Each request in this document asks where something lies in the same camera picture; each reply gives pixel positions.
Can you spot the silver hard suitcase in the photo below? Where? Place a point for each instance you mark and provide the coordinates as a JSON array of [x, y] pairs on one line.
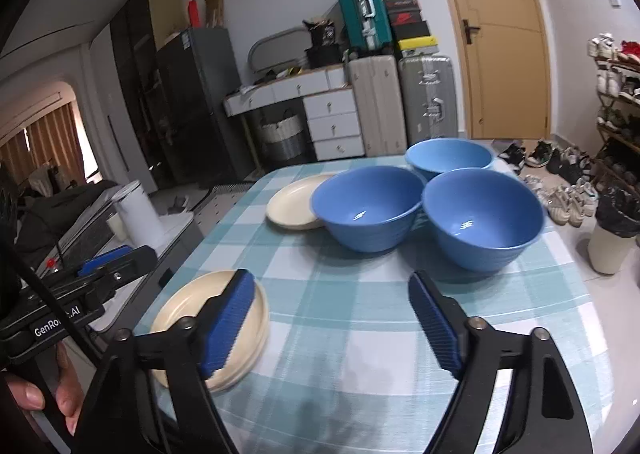
[[429, 95]]

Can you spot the stack of shoe boxes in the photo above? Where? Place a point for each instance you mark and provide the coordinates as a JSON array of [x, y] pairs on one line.
[[411, 34]]

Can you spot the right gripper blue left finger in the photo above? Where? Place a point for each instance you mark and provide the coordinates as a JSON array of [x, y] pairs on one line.
[[220, 321]]

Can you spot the teal hard suitcase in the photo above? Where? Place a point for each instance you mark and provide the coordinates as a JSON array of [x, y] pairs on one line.
[[367, 27]]

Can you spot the woven laundry basket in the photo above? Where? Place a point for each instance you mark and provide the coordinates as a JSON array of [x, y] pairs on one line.
[[283, 137]]

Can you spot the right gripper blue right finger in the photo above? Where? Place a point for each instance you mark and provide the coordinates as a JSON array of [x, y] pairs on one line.
[[443, 322]]

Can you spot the wooden shoe rack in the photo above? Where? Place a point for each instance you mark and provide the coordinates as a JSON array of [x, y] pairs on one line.
[[617, 89]]

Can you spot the black refrigerator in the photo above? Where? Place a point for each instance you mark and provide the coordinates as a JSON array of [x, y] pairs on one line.
[[197, 72]]

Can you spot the black bag on desk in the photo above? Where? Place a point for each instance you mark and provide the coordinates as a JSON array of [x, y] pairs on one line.
[[324, 49]]

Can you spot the beige hard suitcase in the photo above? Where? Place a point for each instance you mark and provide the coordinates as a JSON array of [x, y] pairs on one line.
[[379, 104]]

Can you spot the white drawer desk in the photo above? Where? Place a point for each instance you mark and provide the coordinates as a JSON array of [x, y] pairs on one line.
[[329, 104]]

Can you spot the blue bowl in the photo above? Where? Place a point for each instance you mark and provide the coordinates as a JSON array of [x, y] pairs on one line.
[[432, 157], [369, 209], [483, 220]]

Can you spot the teal checkered tablecloth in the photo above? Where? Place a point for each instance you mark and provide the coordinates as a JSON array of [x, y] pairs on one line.
[[347, 368]]

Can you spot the white trash bin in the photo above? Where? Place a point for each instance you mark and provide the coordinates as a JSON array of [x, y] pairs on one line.
[[615, 231]]

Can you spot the wooden door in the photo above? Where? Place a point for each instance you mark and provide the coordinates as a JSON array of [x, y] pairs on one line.
[[505, 67]]

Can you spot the white electric kettle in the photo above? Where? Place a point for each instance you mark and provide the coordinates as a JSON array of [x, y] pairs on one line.
[[138, 215]]

